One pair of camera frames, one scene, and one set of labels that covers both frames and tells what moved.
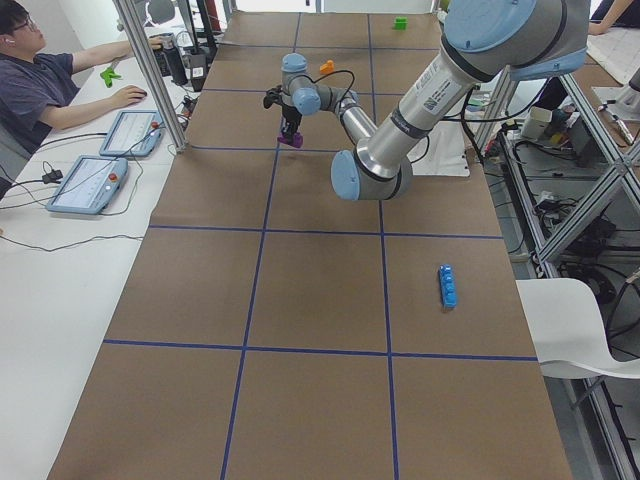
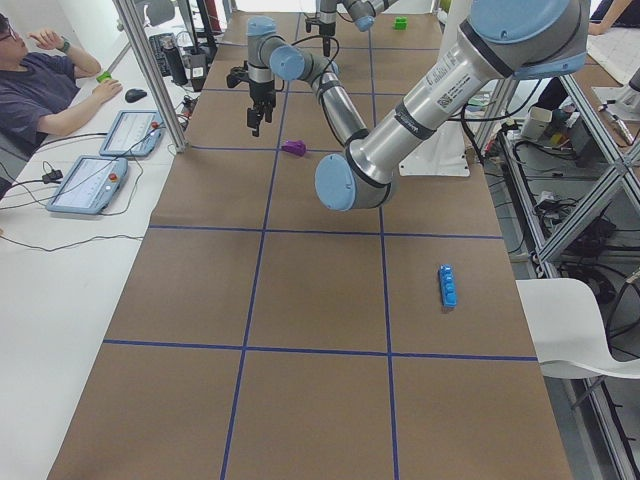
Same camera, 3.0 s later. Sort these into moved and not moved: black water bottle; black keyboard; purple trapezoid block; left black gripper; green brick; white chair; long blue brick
Moved: purple trapezoid block; left black gripper
Not moved: long blue brick; green brick; black keyboard; white chair; black water bottle
